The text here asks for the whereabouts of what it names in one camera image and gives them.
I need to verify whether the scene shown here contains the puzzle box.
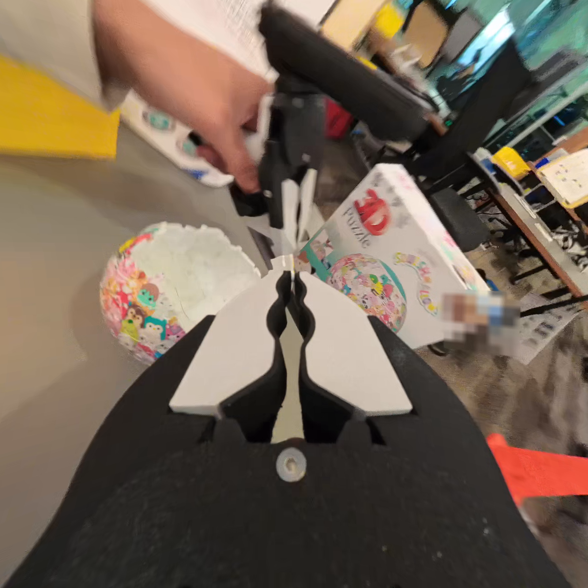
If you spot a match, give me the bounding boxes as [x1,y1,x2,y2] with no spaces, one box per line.
[296,163,491,351]

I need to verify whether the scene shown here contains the white printed sheet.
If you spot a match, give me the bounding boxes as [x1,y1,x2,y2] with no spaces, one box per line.
[120,91,236,188]

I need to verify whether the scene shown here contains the brown edged desk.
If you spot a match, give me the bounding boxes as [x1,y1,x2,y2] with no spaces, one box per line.
[473,138,588,301]

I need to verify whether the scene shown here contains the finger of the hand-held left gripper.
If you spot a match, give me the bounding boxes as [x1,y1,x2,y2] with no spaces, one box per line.
[299,168,319,240]
[280,178,302,258]

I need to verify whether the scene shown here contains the colourful puzzle ball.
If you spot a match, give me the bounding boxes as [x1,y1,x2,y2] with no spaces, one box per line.
[100,222,262,367]

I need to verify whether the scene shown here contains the person's left hand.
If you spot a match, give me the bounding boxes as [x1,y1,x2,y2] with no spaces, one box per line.
[93,0,276,194]

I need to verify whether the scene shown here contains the black office chair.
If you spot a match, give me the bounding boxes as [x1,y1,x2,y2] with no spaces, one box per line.
[406,37,536,254]

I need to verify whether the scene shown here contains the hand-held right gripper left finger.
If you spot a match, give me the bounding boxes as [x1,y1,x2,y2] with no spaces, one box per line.
[169,271,292,444]

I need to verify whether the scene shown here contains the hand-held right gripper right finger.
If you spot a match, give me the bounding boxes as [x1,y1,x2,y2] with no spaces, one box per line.
[294,272,413,444]

